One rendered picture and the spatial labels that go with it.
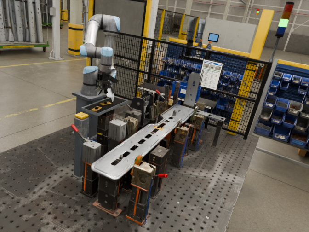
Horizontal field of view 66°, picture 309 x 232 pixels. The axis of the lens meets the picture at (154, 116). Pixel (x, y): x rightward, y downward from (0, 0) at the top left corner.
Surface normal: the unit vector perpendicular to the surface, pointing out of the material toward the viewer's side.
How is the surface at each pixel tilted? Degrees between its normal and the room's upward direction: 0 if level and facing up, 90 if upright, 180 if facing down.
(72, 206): 0
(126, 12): 89
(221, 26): 90
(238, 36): 90
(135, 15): 90
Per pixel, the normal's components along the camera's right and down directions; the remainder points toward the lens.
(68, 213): 0.15, -0.91
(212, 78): -0.43, 0.29
